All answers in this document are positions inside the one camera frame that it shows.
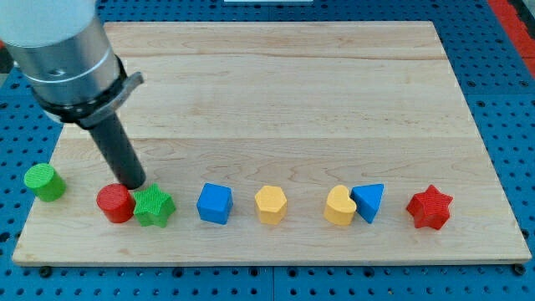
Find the yellow heart block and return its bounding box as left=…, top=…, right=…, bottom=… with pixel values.
left=323, top=185, right=357, bottom=226

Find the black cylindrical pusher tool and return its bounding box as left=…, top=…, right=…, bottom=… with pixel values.
left=89, top=113, right=146, bottom=190

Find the yellow hexagon block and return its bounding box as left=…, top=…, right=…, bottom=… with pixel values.
left=255, top=186, right=288, bottom=225

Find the blue cube block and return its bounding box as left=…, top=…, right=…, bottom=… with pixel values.
left=196, top=183, right=233, bottom=225

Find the wooden board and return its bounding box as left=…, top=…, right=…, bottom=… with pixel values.
left=13, top=22, right=532, bottom=267

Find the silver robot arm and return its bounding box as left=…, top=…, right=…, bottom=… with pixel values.
left=1, top=0, right=143, bottom=130

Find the blue triangle block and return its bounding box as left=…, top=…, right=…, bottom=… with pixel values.
left=350, top=183, right=385, bottom=224

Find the red cylinder block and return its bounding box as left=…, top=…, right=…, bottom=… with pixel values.
left=96, top=183, right=135, bottom=223

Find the green star block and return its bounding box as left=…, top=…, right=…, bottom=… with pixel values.
left=133, top=183, right=176, bottom=228

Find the green cylinder block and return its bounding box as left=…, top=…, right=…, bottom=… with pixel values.
left=23, top=163, right=66, bottom=202

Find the red star block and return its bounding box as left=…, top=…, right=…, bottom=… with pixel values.
left=406, top=185, right=453, bottom=230

